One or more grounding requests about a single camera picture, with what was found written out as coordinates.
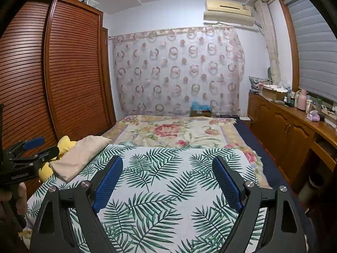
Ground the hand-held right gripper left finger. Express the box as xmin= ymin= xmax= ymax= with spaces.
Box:
xmin=30 ymin=155 xmax=124 ymax=253

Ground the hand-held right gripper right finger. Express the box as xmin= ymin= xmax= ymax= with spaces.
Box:
xmin=212 ymin=156 xmax=307 ymax=253

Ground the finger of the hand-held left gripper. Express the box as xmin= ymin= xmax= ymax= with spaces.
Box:
xmin=29 ymin=146 xmax=60 ymax=164
xmin=8 ymin=136 xmax=45 ymax=154

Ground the cream beige garment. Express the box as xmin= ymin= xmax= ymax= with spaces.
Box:
xmin=49 ymin=135 xmax=112 ymax=182

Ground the person's left hand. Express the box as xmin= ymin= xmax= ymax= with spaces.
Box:
xmin=0 ymin=183 xmax=28 ymax=224

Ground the yellow plush toy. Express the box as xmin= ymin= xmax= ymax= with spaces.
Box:
xmin=39 ymin=136 xmax=77 ymax=182

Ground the dark blue bed sheet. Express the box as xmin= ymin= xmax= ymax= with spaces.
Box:
xmin=233 ymin=117 xmax=316 ymax=253

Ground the leaf print bed cover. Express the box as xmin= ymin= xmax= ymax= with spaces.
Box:
xmin=26 ymin=142 xmax=266 ymax=253

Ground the small cardboard box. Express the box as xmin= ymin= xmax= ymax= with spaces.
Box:
xmin=190 ymin=109 xmax=212 ymax=118

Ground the wooden side cabinet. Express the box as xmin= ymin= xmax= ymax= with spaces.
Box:
xmin=247 ymin=91 xmax=337 ymax=193

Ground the floral blanket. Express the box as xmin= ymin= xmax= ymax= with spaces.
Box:
xmin=101 ymin=114 xmax=271 ymax=190

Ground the wooden louvered wardrobe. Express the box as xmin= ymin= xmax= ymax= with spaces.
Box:
xmin=0 ymin=0 xmax=116 ymax=198

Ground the teal cloth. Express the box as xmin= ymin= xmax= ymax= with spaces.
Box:
xmin=191 ymin=101 xmax=212 ymax=112

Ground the grey waste bin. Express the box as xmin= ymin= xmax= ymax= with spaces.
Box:
xmin=300 ymin=172 xmax=324 ymax=203

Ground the open cardboard box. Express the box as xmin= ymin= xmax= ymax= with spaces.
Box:
xmin=262 ymin=86 xmax=287 ymax=101

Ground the pile of folded cloths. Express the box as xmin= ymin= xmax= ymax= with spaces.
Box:
xmin=249 ymin=76 xmax=273 ymax=93

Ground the pink bottle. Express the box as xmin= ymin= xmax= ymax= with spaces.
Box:
xmin=297 ymin=89 xmax=308 ymax=111

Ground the circle print curtain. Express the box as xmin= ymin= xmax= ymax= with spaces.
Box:
xmin=108 ymin=26 xmax=245 ymax=118

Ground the tied lace curtain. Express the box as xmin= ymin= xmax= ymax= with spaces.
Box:
xmin=254 ymin=0 xmax=282 ymax=85

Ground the grey window blind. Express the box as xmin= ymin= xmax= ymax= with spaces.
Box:
xmin=286 ymin=0 xmax=337 ymax=103

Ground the beige air conditioner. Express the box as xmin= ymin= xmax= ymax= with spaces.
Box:
xmin=203 ymin=0 xmax=256 ymax=27

